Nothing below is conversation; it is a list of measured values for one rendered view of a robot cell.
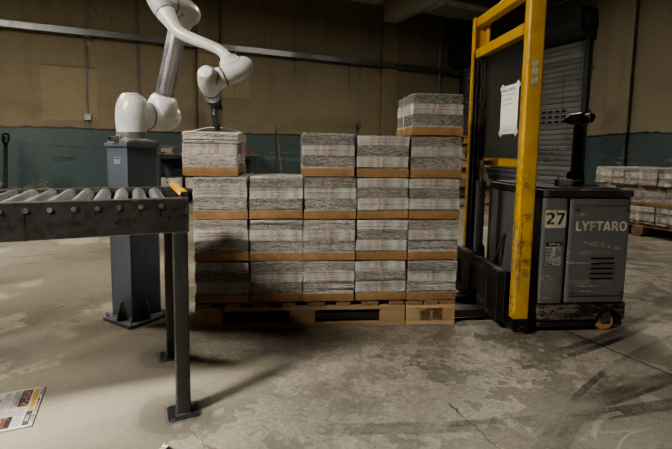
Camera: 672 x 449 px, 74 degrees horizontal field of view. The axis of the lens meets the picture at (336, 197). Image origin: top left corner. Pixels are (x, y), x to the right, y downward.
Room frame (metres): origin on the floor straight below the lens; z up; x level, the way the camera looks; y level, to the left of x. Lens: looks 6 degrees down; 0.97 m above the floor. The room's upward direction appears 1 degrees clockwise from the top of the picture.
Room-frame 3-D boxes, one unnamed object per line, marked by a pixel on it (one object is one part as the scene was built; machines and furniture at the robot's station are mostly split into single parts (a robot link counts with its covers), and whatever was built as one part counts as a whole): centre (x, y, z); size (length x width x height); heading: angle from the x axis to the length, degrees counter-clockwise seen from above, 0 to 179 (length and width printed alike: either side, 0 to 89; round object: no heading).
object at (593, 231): (2.71, -1.33, 0.40); 0.69 x 0.55 x 0.80; 5
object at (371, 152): (2.61, -0.24, 0.95); 0.38 x 0.29 x 0.23; 5
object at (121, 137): (2.47, 1.15, 1.03); 0.22 x 0.18 x 0.06; 148
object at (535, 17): (2.35, -0.99, 0.97); 0.09 x 0.09 x 1.75; 5
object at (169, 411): (1.56, 0.55, 0.01); 0.14 x 0.13 x 0.01; 25
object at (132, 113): (2.50, 1.13, 1.17); 0.18 x 0.16 x 0.22; 153
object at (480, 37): (3.00, -0.93, 0.97); 0.09 x 0.09 x 1.75; 5
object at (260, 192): (2.57, 0.19, 0.42); 1.17 x 0.39 x 0.83; 95
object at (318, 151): (2.58, 0.06, 0.95); 0.38 x 0.29 x 0.23; 5
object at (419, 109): (2.64, -0.53, 0.65); 0.39 x 0.30 x 1.29; 5
